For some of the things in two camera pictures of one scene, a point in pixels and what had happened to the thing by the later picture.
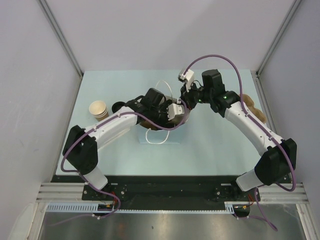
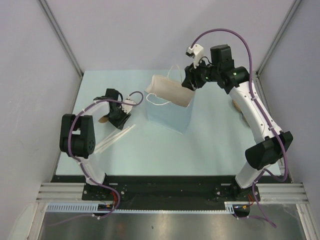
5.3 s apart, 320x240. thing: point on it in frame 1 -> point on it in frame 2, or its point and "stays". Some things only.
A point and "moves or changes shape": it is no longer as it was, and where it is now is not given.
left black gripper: x=164 y=106 -> x=120 y=123
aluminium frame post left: x=61 y=37 stays
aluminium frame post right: x=278 y=36 stays
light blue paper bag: x=147 y=136 moves or changes shape
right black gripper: x=186 y=96 -> x=192 y=75
